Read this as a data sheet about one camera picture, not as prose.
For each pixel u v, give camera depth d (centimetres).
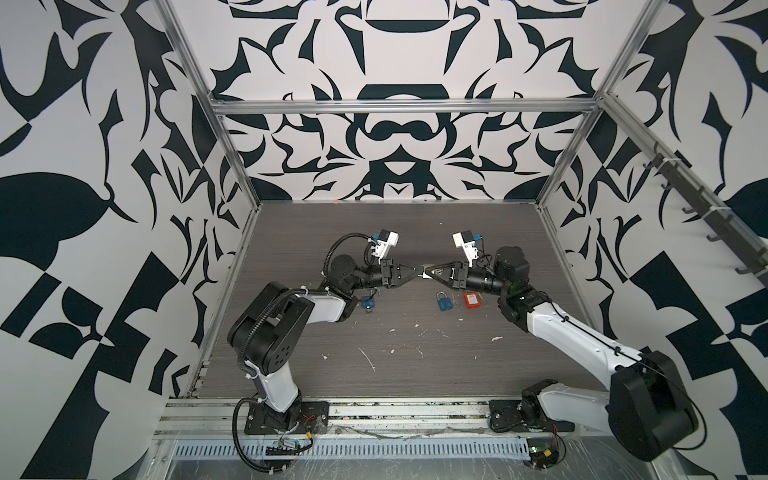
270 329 48
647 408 40
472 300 93
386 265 71
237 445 69
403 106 92
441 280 72
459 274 67
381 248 76
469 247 72
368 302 94
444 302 94
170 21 74
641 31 76
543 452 71
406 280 74
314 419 73
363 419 75
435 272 73
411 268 74
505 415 74
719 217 58
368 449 87
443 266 73
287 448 69
